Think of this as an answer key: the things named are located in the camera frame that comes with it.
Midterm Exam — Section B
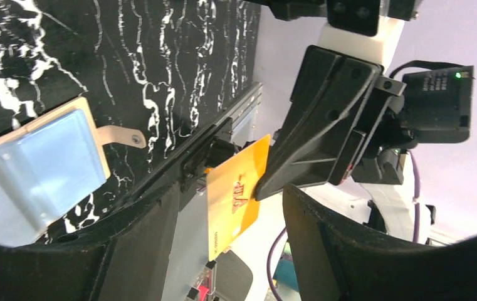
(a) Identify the beige leather card holder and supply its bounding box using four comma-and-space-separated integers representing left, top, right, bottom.
0, 96, 148, 248

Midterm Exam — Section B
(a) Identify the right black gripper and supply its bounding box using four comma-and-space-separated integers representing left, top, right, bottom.
254, 45, 474, 201

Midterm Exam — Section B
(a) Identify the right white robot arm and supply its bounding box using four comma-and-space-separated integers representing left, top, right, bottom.
254, 1, 474, 244

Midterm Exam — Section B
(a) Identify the yellow VIP credit card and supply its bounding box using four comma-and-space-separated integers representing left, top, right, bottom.
207, 134, 271, 261

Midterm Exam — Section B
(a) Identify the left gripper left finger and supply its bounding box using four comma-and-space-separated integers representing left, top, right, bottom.
0, 184, 181, 300

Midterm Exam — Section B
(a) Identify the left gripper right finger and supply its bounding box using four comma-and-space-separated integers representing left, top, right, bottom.
283, 184, 477, 300

